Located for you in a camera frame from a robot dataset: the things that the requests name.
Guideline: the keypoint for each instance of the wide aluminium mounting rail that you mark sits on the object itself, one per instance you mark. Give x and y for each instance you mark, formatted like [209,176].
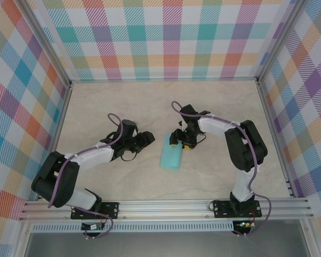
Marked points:
[163,208]

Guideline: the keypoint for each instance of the teal paper sheet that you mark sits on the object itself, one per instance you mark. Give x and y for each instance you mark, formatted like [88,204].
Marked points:
[171,158]

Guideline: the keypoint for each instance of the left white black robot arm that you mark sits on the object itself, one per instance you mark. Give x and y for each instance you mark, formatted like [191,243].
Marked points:
[96,156]

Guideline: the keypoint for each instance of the aluminium table edge rail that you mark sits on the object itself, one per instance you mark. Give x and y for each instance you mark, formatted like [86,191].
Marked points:
[273,134]
[58,134]

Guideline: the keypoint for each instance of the thin aluminium table rail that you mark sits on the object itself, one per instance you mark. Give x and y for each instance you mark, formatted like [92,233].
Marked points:
[163,79]

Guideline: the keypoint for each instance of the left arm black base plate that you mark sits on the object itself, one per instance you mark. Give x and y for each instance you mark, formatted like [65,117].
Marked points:
[111,210]

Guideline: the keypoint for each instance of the aluminium frame post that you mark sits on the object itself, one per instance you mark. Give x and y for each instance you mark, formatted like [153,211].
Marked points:
[281,40]
[46,42]

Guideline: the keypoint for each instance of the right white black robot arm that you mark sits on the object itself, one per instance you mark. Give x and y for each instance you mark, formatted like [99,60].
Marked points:
[214,128]

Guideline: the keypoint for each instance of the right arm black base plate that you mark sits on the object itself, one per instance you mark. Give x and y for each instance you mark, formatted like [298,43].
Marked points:
[222,210]

